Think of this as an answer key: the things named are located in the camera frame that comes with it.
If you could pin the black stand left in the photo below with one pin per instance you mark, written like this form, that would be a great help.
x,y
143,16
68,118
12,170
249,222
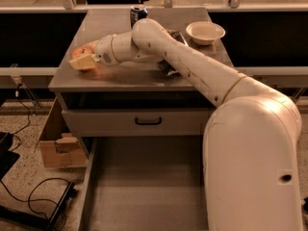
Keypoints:
x,y
7,157

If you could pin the cardboard box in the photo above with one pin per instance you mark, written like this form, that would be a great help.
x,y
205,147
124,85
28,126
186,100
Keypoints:
x,y
57,146

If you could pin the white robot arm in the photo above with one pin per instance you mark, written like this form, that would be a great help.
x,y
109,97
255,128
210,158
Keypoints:
x,y
249,143

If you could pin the grey drawer cabinet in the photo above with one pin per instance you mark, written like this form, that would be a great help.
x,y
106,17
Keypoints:
x,y
106,81

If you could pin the blue soda can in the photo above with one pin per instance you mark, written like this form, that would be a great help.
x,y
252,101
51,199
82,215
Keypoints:
x,y
137,13

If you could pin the open grey drawer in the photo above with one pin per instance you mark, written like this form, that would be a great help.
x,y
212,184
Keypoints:
x,y
144,184

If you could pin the blue chip bag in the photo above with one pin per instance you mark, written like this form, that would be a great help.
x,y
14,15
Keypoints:
x,y
167,68

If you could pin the red apple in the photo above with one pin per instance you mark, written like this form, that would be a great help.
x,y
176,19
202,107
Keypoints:
x,y
81,51

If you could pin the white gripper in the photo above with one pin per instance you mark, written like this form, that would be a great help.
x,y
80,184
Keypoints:
x,y
103,50

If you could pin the closed drawer with black handle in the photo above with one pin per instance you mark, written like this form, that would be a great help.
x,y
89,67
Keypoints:
x,y
129,123

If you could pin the white bowl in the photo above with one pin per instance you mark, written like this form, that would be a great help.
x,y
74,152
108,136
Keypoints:
x,y
205,33

